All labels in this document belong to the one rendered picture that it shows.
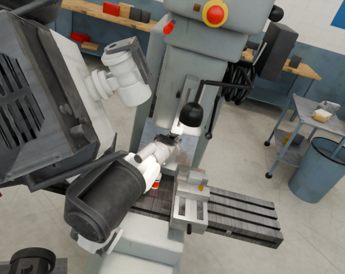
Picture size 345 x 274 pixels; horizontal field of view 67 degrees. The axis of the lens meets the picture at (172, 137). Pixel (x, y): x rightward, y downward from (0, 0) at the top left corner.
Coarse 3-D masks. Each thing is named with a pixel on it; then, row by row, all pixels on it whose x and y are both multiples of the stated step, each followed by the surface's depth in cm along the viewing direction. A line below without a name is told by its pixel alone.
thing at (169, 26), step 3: (171, 21) 69; (174, 21) 71; (165, 24) 63; (168, 24) 62; (171, 24) 64; (165, 27) 62; (168, 27) 62; (171, 27) 63; (165, 30) 62; (168, 30) 62; (171, 30) 63; (165, 33) 62; (168, 33) 62
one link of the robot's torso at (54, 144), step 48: (48, 0) 39; (0, 48) 32; (48, 48) 40; (0, 96) 33; (48, 96) 34; (96, 96) 52; (0, 144) 34; (48, 144) 34; (96, 144) 46; (0, 192) 42
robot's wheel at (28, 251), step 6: (18, 252) 120; (24, 252) 119; (30, 252) 120; (36, 252) 121; (42, 252) 122; (48, 252) 124; (12, 258) 120; (18, 258) 118; (42, 258) 121; (48, 258) 123; (54, 258) 127; (48, 264) 125; (54, 264) 127
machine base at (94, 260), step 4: (92, 256) 165; (96, 256) 166; (88, 260) 163; (92, 260) 163; (96, 260) 164; (100, 260) 164; (180, 260) 179; (88, 264) 161; (92, 264) 161; (96, 264) 162; (84, 268) 159; (88, 268) 159; (92, 268) 159; (96, 268) 160; (176, 268) 172; (84, 272) 156; (88, 272) 157; (92, 272) 157; (96, 272) 158; (176, 272) 170
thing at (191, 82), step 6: (186, 78) 82; (192, 78) 83; (198, 78) 84; (186, 84) 83; (192, 84) 82; (186, 90) 84; (192, 90) 84; (186, 96) 85; (192, 96) 85; (180, 102) 87; (186, 102) 86; (180, 108) 88; (174, 120) 91; (174, 126) 91; (180, 126) 91; (174, 132) 93; (180, 132) 92
